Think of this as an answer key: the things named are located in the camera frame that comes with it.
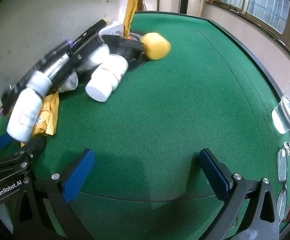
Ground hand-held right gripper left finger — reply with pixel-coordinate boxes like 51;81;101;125
12;148;95;240

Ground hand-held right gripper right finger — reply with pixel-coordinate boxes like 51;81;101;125
199;148;280;240

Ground white bottle with printed label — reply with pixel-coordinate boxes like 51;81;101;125
6;70;53;142

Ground yellow snack packet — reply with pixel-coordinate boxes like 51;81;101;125
20;91;60;147

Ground black marker with purple ends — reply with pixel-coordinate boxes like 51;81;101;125
0;39;73;117

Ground small white bottle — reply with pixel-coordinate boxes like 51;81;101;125
57;70;79;93

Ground thick black marker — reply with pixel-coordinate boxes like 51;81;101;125
49;36;104;92

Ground silver tube with black cap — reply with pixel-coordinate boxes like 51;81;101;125
39;51;72;80

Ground plain white bottle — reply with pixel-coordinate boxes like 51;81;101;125
76;43;110;72

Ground black plastic part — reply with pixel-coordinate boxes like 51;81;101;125
102;34;145;62

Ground yellow ball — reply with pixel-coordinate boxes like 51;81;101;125
141;32;171;60

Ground eyeglasses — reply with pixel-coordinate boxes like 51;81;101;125
277;141;290;223

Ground clear plastic cup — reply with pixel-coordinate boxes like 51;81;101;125
271;80;290;135

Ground white bottle with red stripes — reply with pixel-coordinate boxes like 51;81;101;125
85;54;129;102

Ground round table centre panel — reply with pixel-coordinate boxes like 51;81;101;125
125;29;151;72

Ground white printed packet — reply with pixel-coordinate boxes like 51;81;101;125
99;21;124;38

